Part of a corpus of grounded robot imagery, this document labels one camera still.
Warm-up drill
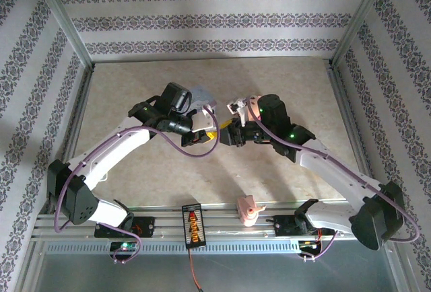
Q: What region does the orange wire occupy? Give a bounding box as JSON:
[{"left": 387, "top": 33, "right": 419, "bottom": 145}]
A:
[{"left": 188, "top": 246, "right": 203, "bottom": 292}]

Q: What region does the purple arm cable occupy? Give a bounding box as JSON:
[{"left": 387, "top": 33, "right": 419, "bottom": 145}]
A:
[
  {"left": 53, "top": 105, "right": 222, "bottom": 265},
  {"left": 247, "top": 96, "right": 421, "bottom": 262}
]

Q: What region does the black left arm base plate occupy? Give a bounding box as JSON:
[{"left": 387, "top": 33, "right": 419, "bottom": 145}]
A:
[{"left": 94, "top": 216, "right": 156, "bottom": 239}]

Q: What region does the black board with orange connectors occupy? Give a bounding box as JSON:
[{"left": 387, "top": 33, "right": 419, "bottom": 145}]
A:
[{"left": 181, "top": 203, "right": 207, "bottom": 248}]

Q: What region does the aluminium corner post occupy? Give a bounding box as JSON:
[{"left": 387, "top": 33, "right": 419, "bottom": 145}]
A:
[
  {"left": 28, "top": 0, "right": 94, "bottom": 71},
  {"left": 331, "top": 0, "right": 398, "bottom": 67}
]

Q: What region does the small circuit board with wires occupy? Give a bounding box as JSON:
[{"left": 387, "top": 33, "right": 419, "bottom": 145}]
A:
[{"left": 299, "top": 240, "right": 323, "bottom": 251}]

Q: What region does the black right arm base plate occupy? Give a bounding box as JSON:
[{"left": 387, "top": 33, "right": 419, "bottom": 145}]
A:
[{"left": 273, "top": 214, "right": 336, "bottom": 238}]

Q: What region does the pink plastic printed device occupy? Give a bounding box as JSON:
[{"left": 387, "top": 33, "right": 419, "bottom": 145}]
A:
[{"left": 236, "top": 194, "right": 267, "bottom": 228}]

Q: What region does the slotted grey cable duct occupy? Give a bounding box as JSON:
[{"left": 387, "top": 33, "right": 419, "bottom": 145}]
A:
[{"left": 43, "top": 240, "right": 304, "bottom": 255}]

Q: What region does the small circuit board green light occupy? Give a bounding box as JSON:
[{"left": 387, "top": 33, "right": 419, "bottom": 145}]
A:
[{"left": 110, "top": 241, "right": 139, "bottom": 252}]

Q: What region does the aluminium rail frame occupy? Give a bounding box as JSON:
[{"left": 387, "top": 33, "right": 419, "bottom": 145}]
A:
[{"left": 32, "top": 199, "right": 400, "bottom": 241}]

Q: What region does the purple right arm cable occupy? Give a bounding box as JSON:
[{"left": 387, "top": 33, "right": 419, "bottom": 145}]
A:
[{"left": 247, "top": 96, "right": 421, "bottom": 262}]

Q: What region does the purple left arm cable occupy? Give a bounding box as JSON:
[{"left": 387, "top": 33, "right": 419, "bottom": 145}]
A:
[{"left": 53, "top": 105, "right": 222, "bottom": 265}]

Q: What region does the aluminium side rail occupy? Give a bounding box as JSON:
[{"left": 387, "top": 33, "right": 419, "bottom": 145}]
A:
[
  {"left": 325, "top": 59, "right": 383, "bottom": 209},
  {"left": 46, "top": 65, "right": 94, "bottom": 214}
]

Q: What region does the lavender cartoon tin box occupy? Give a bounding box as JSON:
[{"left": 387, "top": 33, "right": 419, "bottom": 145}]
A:
[{"left": 189, "top": 84, "right": 217, "bottom": 106}]

